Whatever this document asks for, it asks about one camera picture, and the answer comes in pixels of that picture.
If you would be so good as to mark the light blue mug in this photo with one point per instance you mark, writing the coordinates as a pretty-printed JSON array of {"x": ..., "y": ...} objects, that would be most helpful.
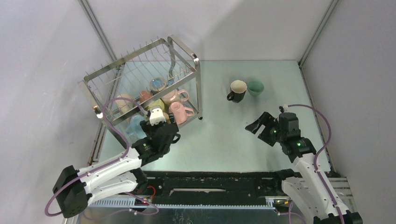
[{"x": 134, "y": 128}]

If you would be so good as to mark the black mug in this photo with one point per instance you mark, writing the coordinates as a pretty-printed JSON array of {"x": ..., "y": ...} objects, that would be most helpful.
[{"x": 238, "y": 89}]

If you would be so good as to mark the large pink mug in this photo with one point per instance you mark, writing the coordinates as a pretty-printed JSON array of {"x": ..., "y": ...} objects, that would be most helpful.
[{"x": 175, "y": 96}]

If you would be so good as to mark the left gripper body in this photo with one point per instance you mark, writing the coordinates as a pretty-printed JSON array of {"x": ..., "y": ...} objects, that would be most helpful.
[{"x": 149, "y": 129}]

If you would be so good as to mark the blue-rimmed cup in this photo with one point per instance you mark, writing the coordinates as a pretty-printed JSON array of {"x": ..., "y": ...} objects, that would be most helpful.
[{"x": 159, "y": 84}]

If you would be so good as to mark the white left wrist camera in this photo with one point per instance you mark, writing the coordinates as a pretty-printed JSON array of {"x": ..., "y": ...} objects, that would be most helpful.
[{"x": 156, "y": 116}]

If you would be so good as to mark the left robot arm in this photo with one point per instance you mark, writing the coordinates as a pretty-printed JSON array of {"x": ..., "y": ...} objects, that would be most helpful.
[{"x": 76, "y": 189}]

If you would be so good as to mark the yellow-green mug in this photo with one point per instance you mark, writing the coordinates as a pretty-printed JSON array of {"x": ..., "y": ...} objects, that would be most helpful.
[{"x": 156, "y": 103}]

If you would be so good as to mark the steel two-tier dish rack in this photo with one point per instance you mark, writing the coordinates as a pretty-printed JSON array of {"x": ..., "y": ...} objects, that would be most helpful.
[{"x": 167, "y": 58}]

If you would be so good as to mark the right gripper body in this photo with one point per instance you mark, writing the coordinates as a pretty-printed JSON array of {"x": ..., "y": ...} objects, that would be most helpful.
[{"x": 271, "y": 135}]

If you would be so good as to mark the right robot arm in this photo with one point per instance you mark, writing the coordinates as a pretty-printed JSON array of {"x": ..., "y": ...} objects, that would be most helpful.
[{"x": 317, "y": 199}]

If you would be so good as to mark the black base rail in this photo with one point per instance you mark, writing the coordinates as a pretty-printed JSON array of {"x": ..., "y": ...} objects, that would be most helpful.
[{"x": 218, "y": 189}]

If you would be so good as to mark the mint green mug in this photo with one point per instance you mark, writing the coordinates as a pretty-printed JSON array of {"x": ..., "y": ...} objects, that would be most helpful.
[{"x": 255, "y": 88}]

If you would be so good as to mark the orange-red cup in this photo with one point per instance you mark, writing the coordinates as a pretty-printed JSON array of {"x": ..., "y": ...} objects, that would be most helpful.
[{"x": 145, "y": 95}]

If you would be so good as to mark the yellow mug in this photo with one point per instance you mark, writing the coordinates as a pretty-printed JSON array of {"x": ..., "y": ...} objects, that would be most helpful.
[{"x": 167, "y": 117}]

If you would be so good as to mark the cream decorated mug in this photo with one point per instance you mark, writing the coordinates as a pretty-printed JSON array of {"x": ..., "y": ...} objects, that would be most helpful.
[{"x": 124, "y": 105}]

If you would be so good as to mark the pink faceted mug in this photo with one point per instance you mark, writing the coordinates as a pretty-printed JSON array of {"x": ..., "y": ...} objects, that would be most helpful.
[{"x": 181, "y": 113}]

